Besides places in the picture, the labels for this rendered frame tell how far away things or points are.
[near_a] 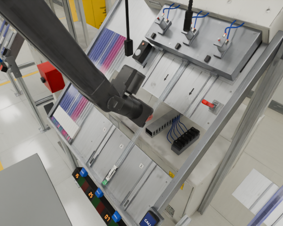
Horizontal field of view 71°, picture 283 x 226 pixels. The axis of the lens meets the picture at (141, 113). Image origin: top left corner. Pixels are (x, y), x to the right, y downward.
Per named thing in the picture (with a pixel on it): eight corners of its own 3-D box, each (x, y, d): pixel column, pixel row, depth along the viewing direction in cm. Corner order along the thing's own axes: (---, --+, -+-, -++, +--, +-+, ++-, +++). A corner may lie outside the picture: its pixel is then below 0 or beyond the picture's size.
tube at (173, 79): (106, 184, 71) (104, 184, 71) (104, 182, 72) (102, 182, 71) (186, 65, 66) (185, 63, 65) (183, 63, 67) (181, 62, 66)
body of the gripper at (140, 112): (133, 95, 64) (119, 87, 58) (155, 110, 59) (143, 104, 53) (122, 111, 65) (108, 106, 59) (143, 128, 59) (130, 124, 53)
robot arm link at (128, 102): (99, 104, 53) (112, 114, 49) (112, 81, 52) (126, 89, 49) (115, 110, 58) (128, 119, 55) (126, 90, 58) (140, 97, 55)
